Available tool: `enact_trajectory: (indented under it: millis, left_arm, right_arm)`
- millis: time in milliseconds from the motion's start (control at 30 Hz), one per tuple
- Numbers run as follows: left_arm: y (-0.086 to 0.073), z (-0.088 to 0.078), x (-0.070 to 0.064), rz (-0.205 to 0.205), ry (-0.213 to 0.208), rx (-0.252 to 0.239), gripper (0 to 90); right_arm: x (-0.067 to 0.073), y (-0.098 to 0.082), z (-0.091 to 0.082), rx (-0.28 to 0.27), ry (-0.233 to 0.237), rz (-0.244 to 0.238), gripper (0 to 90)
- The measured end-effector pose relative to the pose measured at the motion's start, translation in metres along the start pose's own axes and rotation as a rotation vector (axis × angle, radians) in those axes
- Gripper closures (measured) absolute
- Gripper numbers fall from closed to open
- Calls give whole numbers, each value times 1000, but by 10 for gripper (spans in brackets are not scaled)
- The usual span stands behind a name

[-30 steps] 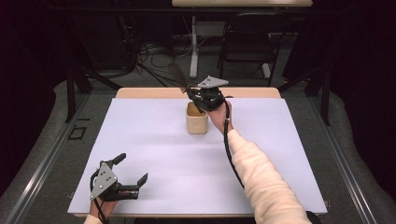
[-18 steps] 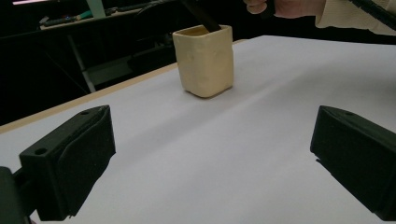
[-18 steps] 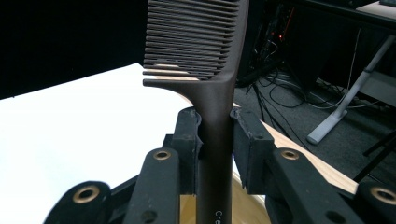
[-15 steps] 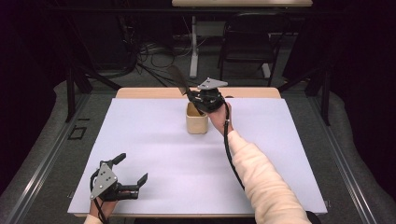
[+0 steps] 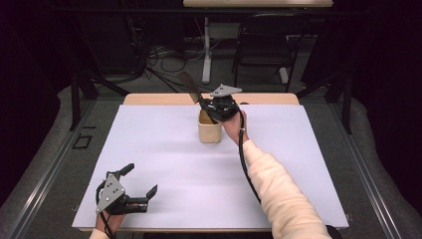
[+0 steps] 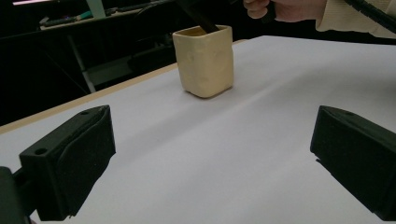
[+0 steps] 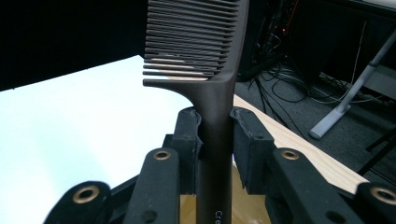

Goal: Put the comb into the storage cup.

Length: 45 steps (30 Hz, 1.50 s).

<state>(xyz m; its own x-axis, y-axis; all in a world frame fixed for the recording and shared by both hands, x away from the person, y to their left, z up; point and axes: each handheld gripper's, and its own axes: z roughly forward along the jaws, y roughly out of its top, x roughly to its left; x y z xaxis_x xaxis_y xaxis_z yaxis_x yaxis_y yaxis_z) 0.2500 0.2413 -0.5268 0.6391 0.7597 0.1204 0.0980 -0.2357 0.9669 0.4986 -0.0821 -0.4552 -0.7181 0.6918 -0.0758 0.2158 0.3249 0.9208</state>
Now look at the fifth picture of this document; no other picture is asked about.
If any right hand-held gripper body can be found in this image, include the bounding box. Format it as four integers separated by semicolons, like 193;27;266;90
198;84;243;122

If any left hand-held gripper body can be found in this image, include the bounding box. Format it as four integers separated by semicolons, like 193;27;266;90
95;171;149;216

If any cream square cup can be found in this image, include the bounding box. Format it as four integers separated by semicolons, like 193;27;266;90
197;109;223;144

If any dark brown comb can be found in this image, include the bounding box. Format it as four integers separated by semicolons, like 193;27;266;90
178;71;206;105

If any person's right hand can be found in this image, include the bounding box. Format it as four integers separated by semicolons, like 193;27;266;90
220;111;249;145

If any person's left hand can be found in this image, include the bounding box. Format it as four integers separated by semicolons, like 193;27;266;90
95;204;140;234

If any white table mat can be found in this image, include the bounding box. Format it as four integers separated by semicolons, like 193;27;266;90
72;104;350;230

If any black folding chair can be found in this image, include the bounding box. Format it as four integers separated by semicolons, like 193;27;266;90
231;13;312;94

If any wooden desk with white legs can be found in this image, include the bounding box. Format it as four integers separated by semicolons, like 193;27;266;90
182;0;334;85

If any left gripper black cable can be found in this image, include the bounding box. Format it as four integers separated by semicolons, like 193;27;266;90
95;182;117;239

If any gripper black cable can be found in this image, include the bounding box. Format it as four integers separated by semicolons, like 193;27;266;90
237;111;263;204
95;182;117;239

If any bundle of floor cables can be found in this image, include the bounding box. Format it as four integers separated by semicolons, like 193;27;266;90
130;19;208;94

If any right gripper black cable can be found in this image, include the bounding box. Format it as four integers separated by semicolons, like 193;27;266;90
237;111;263;204

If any aluminium floor rail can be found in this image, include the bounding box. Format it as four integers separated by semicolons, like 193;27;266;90
326;99;403;239
9;99;98;239

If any black metal frame stand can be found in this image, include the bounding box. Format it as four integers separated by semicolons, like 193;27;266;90
68;19;131;131
296;19;353;135

